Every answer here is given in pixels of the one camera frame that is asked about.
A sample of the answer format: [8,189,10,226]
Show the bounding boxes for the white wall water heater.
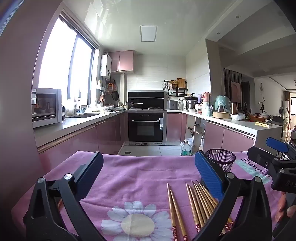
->
[100,54,112,77]

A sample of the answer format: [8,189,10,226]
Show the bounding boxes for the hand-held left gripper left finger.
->
[23,152,104,241]

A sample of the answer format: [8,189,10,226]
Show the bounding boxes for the large plastic oil bottle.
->
[181,140,192,157]

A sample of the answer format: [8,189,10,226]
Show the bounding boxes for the framed wall painting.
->
[231,81,242,102]

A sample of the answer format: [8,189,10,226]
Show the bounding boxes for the black wall shelf rack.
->
[164,78,188,96]

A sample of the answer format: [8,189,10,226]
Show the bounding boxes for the pink wall cabinet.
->
[109,50,134,74]

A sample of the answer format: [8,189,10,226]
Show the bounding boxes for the black range hood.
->
[128,90,167,110]

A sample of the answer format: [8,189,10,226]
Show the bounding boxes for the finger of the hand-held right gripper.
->
[247,146,281,173]
[266,137,296,160]

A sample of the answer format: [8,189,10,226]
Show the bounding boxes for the pink base cabinets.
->
[37,112,127,160]
[166,112,256,153]

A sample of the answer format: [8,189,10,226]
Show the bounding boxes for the bunch of wooden chopsticks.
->
[166,179,235,241]

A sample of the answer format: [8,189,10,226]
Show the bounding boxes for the person's right hand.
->
[275,193,296,224]

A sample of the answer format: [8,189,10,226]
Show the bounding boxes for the black mesh utensil holder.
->
[201,149,237,186]

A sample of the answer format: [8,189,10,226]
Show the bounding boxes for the square ceiling light panel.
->
[140,25,158,42]

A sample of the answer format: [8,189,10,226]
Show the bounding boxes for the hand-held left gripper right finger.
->
[192,150,272,241]

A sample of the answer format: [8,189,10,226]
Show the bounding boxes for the gas hob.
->
[128,107,166,111]

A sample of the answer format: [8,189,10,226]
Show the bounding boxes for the kitchen sink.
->
[68,113,100,118]

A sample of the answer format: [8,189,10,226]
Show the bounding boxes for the black built-in oven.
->
[127,111,167,142]

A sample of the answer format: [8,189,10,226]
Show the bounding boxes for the white countertop oven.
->
[31,88,63,128]

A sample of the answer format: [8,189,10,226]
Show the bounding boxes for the kitchen window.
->
[38,14,100,105]

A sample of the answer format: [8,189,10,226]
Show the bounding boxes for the beige round basin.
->
[213,111,232,119]

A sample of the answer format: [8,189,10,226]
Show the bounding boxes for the pink flowered tablecloth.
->
[11,150,287,241]

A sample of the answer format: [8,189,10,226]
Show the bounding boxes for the green mesh food cover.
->
[215,95,232,114]

